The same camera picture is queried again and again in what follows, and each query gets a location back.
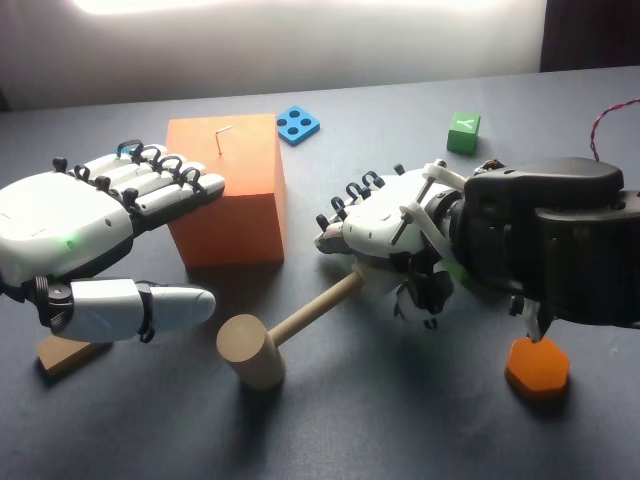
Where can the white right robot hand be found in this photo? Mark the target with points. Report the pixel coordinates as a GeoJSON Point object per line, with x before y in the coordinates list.
{"type": "Point", "coordinates": [380, 220]}

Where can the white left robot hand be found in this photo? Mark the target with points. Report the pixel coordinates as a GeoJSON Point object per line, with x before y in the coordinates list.
{"type": "Point", "coordinates": [50, 215]}

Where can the large orange wooden block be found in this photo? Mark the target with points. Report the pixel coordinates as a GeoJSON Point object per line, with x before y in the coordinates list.
{"type": "Point", "coordinates": [235, 220]}

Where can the wooden mallet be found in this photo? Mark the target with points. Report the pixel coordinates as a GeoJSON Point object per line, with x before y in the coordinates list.
{"type": "Point", "coordinates": [250, 350]}

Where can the blue square four-hole block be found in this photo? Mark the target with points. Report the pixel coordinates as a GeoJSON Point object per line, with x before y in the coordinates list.
{"type": "Point", "coordinates": [294, 121]}

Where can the plain wooden wedge block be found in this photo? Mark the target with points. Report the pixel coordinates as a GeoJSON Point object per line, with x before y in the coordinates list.
{"type": "Point", "coordinates": [60, 357]}

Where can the bent metal nail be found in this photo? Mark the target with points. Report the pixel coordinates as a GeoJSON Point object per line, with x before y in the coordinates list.
{"type": "Point", "coordinates": [219, 142]}

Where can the orange hexagon block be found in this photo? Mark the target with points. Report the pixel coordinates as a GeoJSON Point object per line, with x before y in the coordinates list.
{"type": "Point", "coordinates": [537, 370]}

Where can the green letter cube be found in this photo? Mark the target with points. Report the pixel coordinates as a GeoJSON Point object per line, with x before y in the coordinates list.
{"type": "Point", "coordinates": [460, 140]}

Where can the dark curtain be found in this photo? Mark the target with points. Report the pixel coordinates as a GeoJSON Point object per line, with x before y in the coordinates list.
{"type": "Point", "coordinates": [590, 35]}

